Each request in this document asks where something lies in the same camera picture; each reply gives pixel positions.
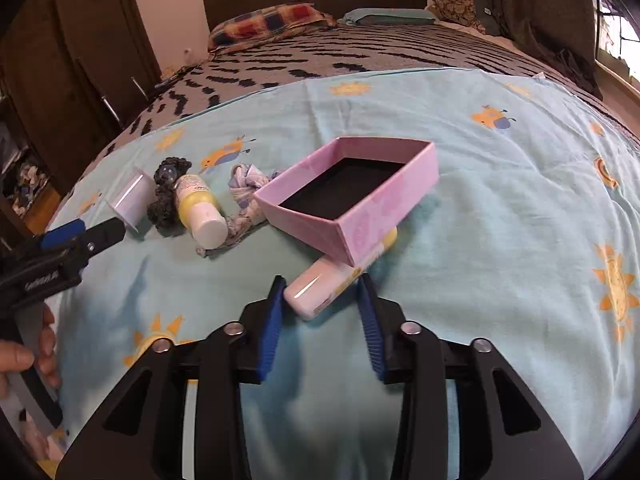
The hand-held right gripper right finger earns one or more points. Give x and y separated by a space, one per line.
372 330

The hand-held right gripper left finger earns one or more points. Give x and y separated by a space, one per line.
270 330

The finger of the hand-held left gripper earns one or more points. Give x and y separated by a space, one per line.
62 235
102 237

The white plastic spool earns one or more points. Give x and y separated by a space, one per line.
132 197

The white yellow bottle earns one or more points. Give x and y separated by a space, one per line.
320 290
200 205

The person's left hand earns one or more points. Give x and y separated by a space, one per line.
17 357

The black scrunchie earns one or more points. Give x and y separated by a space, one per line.
162 205

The pink open box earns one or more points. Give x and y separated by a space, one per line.
370 225

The light blue printed sheet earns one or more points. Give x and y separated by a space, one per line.
500 260

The blue white knotted cloth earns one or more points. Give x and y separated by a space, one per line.
245 185

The dark wooden wardrobe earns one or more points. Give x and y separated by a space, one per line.
75 60

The red blue plaid pillow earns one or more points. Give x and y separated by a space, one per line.
270 22

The black striped grey blanket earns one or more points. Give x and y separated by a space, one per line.
375 45

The light blue pillow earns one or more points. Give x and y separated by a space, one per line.
385 16

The brown patterned cushion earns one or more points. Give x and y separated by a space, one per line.
455 5

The brown curtain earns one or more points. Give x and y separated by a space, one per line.
540 10

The window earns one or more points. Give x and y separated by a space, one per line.
615 25

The white wall socket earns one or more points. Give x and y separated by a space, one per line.
187 53

